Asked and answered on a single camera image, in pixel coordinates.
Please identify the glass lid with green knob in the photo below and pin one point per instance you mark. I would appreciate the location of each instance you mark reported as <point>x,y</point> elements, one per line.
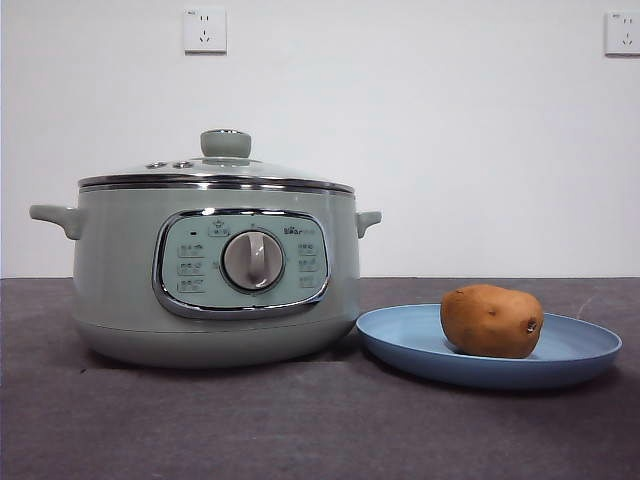
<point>225,145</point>

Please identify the brown potato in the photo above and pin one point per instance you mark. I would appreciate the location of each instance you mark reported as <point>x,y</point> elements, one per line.
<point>490,322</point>

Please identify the pale green electric steamer pot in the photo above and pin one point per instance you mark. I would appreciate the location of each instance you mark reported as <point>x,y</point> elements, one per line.
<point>120,280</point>

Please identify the white wall socket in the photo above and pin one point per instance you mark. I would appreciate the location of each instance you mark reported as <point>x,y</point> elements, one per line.
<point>205,31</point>
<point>622,34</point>

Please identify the light blue round plate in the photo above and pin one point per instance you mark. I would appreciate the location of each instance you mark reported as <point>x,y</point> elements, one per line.
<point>400,345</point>

